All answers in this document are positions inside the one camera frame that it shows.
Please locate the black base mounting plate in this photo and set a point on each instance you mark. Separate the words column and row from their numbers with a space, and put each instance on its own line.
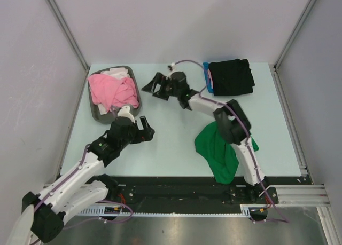
column 134, row 188

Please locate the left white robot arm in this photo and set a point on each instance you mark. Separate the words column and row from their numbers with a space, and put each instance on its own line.
column 84, row 184

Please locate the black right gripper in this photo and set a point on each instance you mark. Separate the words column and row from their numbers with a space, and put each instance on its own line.
column 150, row 87

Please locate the grey plastic basket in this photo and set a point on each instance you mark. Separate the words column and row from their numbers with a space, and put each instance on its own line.
column 109, row 117

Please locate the folded blue t-shirt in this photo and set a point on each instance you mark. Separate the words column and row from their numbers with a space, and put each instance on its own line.
column 206, row 67

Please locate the folded black t-shirt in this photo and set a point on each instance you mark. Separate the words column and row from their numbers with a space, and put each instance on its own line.
column 231, row 77

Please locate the folded pink t-shirt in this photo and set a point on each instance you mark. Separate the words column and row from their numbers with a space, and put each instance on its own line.
column 210, row 78

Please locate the green t-shirt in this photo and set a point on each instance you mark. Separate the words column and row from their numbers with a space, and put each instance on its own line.
column 219, row 155

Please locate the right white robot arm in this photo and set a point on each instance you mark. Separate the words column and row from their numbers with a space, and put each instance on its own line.
column 232, row 123

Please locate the aluminium frame rail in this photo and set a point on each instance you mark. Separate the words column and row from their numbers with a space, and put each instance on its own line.
column 302, row 195

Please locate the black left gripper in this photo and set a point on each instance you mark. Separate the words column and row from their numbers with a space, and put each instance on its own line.
column 144, row 134

